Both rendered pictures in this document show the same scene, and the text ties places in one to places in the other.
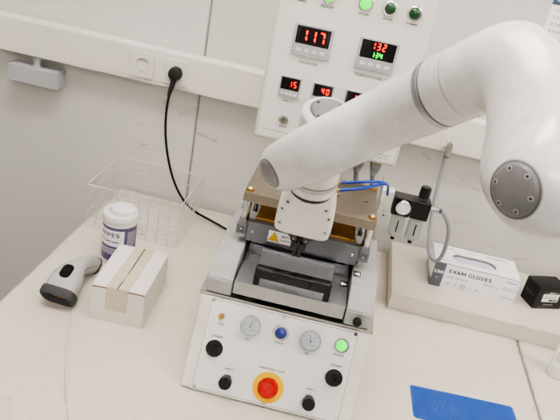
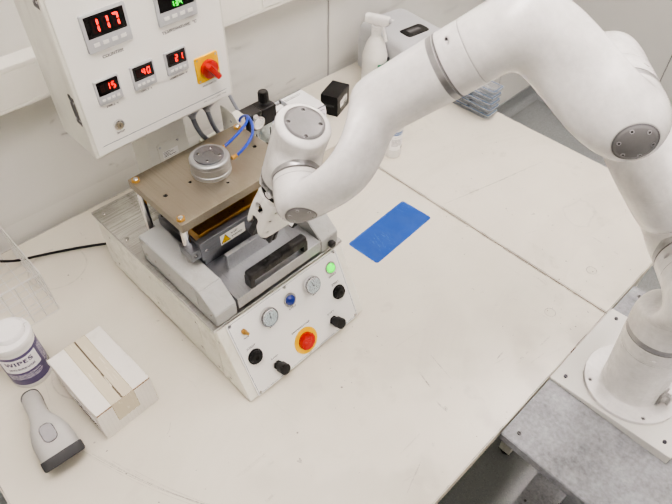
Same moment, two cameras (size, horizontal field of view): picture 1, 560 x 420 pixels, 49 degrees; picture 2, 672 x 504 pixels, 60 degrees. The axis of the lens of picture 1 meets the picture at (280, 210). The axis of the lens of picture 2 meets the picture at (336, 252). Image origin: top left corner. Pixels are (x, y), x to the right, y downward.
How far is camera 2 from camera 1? 0.66 m
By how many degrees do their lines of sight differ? 44
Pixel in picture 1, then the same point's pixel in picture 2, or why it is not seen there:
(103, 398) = (226, 471)
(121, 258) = (73, 371)
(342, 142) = (374, 152)
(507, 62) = (552, 37)
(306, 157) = (351, 185)
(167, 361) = (215, 397)
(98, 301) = (110, 421)
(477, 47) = (514, 32)
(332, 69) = (140, 43)
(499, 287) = not seen: hidden behind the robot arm
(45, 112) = not seen: outside the picture
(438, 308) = not seen: hidden behind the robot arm
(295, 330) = (297, 288)
